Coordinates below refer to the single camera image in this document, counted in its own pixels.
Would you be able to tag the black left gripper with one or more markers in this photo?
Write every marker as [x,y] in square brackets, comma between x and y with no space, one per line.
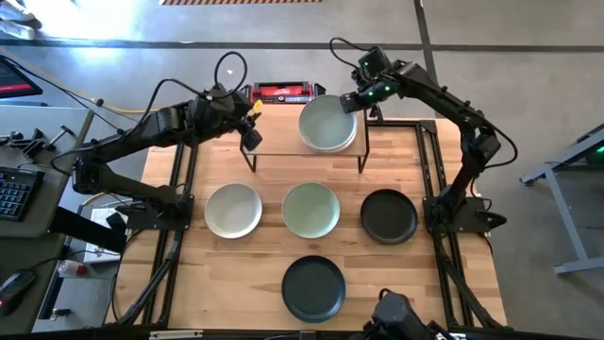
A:
[222,111]

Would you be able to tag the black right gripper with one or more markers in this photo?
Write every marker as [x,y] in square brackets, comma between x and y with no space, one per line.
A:
[380,90]

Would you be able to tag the grey-green plate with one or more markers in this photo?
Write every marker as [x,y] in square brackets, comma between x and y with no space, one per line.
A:
[325,123]

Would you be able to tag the light green plate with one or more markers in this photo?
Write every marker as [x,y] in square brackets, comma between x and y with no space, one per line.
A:
[310,210]

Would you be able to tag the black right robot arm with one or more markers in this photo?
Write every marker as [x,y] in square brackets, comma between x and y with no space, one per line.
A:
[476,146]

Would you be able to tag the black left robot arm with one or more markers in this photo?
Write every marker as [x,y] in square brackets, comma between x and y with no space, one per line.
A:
[141,134]

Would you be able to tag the wooden shelf with black legs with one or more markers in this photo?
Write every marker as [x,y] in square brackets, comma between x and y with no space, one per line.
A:
[278,132]

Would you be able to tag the red black tool case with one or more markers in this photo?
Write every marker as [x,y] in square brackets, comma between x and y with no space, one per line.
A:
[281,92]

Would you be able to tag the white plate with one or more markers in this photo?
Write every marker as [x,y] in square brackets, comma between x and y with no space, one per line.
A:
[233,210]

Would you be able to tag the black plate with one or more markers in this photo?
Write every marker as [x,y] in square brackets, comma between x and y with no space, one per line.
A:
[389,217]

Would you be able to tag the dark teal plate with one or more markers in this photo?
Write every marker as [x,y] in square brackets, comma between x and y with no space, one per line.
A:
[313,289]

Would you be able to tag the white box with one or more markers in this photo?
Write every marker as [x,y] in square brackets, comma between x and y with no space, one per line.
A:
[104,217]

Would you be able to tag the black flat bar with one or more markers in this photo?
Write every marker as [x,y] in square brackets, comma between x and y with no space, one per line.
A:
[85,229]

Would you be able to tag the grey desk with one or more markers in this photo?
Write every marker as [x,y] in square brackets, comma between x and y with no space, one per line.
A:
[28,250]
[61,189]

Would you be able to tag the blurry black mounted device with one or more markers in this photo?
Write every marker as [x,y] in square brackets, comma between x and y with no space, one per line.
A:
[396,316]

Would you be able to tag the black desk clamp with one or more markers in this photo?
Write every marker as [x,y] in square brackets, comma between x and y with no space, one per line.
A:
[30,144]

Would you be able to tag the plastic bottle with red cap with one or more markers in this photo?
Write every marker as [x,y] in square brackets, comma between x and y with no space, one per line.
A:
[71,269]

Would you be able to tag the black monitor with red screen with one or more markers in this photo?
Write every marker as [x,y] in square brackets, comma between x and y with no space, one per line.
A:
[14,80]

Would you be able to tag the black backlit keyboard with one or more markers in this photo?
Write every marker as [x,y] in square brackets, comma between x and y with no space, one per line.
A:
[19,193]

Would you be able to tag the black device with green light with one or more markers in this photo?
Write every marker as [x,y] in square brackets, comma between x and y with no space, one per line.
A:
[598,156]

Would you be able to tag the black computer mouse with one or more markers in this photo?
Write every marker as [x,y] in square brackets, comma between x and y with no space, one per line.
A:
[16,288]

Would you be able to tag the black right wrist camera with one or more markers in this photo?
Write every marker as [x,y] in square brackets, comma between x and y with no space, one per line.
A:
[375,59]

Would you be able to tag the black extrusion frame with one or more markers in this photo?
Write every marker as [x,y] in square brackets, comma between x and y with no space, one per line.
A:
[427,126]

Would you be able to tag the silver bracket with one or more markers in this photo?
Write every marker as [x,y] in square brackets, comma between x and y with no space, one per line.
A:
[174,334]

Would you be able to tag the grey metal table frame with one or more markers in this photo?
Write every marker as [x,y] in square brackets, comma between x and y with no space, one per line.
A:
[564,212]

